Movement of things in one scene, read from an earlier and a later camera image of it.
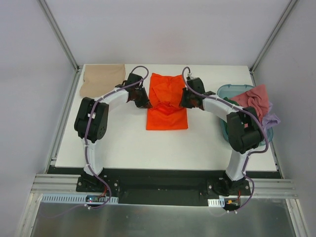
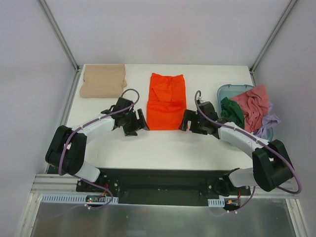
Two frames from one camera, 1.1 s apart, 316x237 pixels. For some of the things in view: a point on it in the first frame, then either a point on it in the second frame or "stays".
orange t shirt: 166,113 stays
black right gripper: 186,98 -> 193,122
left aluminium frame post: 56,29 stays
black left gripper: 142,98 -> 135,122
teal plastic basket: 230,91 stays
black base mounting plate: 166,186 stays
